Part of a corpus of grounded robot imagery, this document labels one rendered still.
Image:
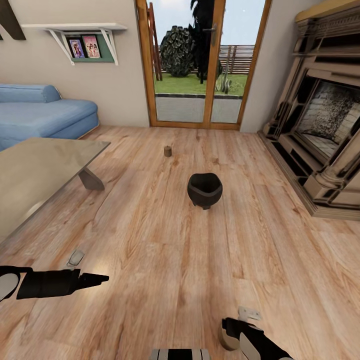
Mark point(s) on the coffee table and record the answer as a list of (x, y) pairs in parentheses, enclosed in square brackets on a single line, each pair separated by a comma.
[(35, 170)]

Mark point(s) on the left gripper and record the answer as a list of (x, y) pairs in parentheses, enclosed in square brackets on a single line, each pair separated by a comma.
[(64, 282)]

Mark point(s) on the pillar candle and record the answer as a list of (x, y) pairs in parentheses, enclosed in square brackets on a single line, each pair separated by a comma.
[(227, 342), (168, 151)]

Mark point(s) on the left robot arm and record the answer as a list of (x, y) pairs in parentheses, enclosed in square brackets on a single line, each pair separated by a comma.
[(39, 284)]

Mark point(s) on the cauldron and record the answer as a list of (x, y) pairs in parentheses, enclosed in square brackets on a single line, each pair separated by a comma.
[(204, 189)]

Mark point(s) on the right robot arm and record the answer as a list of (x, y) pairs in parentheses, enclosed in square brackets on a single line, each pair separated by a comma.
[(253, 343)]

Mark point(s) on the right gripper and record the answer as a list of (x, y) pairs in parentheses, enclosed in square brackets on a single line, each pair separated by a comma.
[(232, 326)]

